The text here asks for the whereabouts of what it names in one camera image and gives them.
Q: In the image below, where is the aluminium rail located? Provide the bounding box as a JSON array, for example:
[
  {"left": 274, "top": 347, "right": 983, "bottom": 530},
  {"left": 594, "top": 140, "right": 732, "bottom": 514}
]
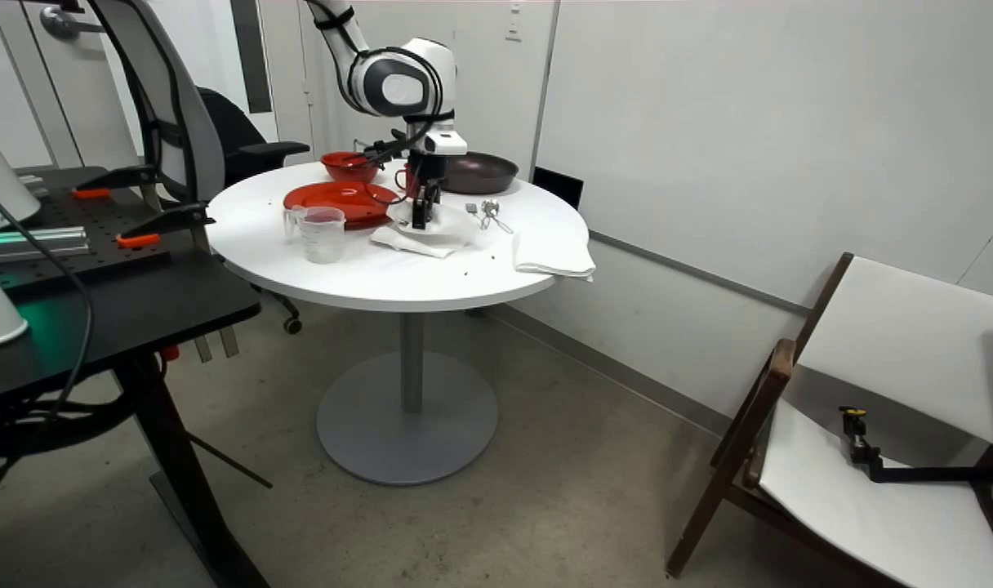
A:
[{"left": 0, "top": 223, "right": 91, "bottom": 263}]

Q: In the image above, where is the black office chair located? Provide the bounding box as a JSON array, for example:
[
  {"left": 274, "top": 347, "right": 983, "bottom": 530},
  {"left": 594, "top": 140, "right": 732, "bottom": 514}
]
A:
[{"left": 196, "top": 86, "right": 314, "bottom": 335}]

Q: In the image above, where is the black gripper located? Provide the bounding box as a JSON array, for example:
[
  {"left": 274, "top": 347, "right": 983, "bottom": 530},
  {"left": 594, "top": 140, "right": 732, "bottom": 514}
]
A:
[{"left": 404, "top": 154, "right": 449, "bottom": 234}]

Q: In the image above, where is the black desk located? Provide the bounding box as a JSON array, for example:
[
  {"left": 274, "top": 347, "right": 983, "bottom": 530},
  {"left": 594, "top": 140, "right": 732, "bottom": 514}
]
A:
[{"left": 0, "top": 161, "right": 265, "bottom": 588}]

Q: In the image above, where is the black box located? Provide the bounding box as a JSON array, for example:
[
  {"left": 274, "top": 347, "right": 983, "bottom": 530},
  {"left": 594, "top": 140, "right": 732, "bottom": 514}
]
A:
[{"left": 528, "top": 162, "right": 587, "bottom": 209}]

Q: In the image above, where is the metal spoon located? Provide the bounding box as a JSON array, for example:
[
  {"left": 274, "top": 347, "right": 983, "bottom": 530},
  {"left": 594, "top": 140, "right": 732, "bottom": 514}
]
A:
[{"left": 479, "top": 195, "right": 521, "bottom": 238}]

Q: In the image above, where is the narrow door window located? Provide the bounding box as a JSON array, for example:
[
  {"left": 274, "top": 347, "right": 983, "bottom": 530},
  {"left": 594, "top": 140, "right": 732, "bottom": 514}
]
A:
[{"left": 228, "top": 0, "right": 274, "bottom": 114}]

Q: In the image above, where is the metal door handle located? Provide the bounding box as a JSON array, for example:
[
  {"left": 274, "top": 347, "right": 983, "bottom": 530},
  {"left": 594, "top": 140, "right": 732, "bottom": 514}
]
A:
[{"left": 36, "top": 3, "right": 86, "bottom": 36}]

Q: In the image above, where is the red bowl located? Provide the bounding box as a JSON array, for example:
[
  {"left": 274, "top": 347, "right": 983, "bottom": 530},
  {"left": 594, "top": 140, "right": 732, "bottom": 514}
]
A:
[{"left": 321, "top": 149, "right": 381, "bottom": 187}]

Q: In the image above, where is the clear plastic measuring cup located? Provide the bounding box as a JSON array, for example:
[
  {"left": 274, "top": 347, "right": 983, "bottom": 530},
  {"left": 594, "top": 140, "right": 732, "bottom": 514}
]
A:
[{"left": 289, "top": 203, "right": 349, "bottom": 269}]

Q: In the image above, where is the dark frying pan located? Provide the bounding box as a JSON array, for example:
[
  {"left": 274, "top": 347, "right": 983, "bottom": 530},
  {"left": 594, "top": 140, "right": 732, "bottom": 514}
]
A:
[{"left": 440, "top": 149, "right": 524, "bottom": 195}]

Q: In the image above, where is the red cloth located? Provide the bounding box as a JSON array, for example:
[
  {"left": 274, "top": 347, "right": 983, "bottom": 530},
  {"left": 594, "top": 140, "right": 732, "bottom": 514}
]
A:
[{"left": 280, "top": 178, "right": 401, "bottom": 231}]

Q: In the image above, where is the round white pedestal table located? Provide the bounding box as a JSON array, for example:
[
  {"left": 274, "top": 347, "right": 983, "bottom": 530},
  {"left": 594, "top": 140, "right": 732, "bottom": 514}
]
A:
[{"left": 202, "top": 161, "right": 594, "bottom": 489}]

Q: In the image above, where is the black cable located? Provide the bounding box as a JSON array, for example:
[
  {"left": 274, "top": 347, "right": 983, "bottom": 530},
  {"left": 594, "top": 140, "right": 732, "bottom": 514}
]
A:
[{"left": 0, "top": 209, "right": 103, "bottom": 509}]

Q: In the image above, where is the black clamp stand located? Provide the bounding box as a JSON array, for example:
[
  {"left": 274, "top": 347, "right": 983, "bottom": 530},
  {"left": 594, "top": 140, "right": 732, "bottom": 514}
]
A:
[{"left": 836, "top": 321, "right": 993, "bottom": 515}]

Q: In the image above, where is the mesh back office chair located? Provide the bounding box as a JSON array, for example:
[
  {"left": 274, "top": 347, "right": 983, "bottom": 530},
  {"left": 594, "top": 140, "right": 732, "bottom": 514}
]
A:
[{"left": 86, "top": 0, "right": 232, "bottom": 231}]

